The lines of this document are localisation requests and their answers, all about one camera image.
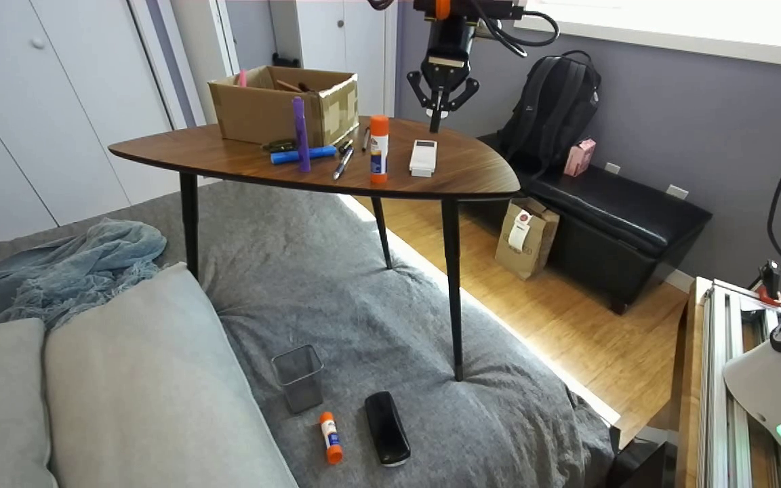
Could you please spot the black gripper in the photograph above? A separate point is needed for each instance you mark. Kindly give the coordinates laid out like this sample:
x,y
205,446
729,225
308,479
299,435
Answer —
x,y
448,44

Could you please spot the white remote control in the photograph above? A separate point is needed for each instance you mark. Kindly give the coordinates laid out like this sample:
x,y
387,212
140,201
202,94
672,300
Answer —
x,y
423,159

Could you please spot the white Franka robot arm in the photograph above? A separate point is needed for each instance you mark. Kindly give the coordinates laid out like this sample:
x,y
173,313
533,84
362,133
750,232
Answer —
x,y
773,389

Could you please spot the black remote control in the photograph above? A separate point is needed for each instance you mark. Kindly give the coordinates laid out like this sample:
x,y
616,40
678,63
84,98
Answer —
x,y
387,430

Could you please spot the tall glue stick orange cap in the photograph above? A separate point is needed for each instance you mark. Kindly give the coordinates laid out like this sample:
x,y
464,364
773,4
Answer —
x,y
379,151

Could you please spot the white panelled door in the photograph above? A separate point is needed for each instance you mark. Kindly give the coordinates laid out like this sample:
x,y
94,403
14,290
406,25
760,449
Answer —
x,y
346,35

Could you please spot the black backpack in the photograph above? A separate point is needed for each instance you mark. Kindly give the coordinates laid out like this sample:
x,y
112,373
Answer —
x,y
558,113

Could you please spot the black silver pen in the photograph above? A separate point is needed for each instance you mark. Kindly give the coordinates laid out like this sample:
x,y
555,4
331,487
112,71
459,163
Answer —
x,y
342,163

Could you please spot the blue marker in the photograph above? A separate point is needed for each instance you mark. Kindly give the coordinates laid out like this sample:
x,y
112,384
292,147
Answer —
x,y
319,153

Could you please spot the purple marker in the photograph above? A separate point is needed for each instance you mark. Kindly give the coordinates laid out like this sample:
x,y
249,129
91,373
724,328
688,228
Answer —
x,y
301,137

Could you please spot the pink box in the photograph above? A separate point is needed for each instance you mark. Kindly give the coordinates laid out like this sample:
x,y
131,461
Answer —
x,y
579,159

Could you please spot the small black object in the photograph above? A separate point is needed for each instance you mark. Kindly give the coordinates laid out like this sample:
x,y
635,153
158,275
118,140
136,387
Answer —
x,y
280,145

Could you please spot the small cardboard package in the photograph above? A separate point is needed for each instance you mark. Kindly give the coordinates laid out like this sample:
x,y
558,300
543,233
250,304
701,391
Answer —
x,y
529,244

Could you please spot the open cardboard box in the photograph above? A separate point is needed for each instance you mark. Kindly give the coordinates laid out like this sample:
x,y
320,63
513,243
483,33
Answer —
x,y
257,113

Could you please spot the small pink object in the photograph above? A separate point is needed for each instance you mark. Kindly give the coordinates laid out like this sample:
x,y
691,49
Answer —
x,y
243,79

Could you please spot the wooden side table black legs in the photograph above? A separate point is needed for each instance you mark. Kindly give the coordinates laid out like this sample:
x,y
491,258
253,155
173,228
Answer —
x,y
230,159

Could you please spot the black leather ottoman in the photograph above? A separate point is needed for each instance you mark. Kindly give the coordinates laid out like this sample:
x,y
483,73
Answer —
x,y
625,225

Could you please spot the grey bed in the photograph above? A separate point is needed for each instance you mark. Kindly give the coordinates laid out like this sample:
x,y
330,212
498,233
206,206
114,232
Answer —
x,y
338,300

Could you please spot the white open door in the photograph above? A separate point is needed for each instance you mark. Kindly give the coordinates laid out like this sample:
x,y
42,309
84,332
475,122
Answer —
x,y
196,54

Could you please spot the black mesh pen cup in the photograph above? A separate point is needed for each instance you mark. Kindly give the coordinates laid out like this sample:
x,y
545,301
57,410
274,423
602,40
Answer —
x,y
299,381

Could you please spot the small glue stick orange cap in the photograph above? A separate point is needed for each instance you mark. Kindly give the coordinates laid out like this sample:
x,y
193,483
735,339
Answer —
x,y
330,437

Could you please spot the red black clamp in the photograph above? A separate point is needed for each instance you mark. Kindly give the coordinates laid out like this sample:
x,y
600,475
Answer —
x,y
771,275

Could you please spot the blue blanket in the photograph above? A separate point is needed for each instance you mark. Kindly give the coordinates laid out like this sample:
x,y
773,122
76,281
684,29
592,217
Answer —
x,y
67,273

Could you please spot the large grey pillow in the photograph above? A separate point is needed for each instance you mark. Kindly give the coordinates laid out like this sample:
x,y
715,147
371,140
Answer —
x,y
148,389

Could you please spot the white closet doors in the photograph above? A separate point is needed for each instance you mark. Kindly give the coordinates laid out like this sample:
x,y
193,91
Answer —
x,y
13,110

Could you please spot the white wall outlet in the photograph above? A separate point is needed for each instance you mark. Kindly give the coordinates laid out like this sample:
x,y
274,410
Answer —
x,y
613,167
678,190

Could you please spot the aluminium robot stand frame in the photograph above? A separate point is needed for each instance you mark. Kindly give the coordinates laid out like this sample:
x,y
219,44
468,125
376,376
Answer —
x,y
704,389

